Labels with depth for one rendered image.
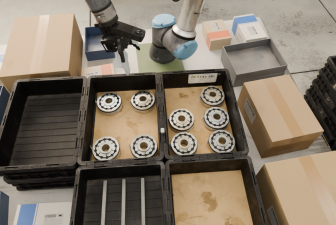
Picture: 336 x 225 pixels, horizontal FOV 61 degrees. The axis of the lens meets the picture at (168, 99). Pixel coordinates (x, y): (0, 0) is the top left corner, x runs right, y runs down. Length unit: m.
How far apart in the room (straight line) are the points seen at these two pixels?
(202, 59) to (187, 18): 0.38
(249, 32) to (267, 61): 0.20
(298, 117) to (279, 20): 1.95
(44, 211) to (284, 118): 0.98
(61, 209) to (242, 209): 0.64
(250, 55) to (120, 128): 0.80
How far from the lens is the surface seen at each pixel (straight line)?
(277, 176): 1.07
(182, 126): 1.13
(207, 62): 1.57
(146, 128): 1.17
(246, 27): 1.68
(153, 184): 1.07
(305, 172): 1.12
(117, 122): 1.19
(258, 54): 1.59
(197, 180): 1.08
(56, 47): 1.45
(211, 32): 1.63
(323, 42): 3.04
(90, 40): 1.73
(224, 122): 1.17
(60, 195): 1.27
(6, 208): 1.31
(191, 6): 1.24
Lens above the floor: 1.84
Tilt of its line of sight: 55 degrees down
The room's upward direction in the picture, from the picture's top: straight up
